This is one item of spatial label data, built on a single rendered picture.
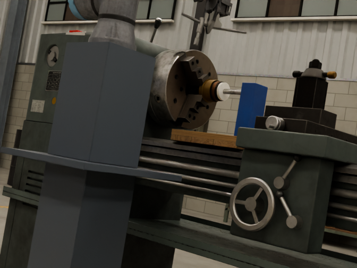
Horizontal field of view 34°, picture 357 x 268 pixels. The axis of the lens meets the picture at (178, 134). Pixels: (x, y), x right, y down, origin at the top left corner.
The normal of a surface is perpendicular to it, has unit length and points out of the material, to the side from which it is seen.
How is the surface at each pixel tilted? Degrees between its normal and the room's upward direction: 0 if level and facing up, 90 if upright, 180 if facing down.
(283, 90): 90
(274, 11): 90
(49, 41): 90
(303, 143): 90
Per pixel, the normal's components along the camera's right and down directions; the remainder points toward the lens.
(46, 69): -0.66, -0.15
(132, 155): 0.75, 0.09
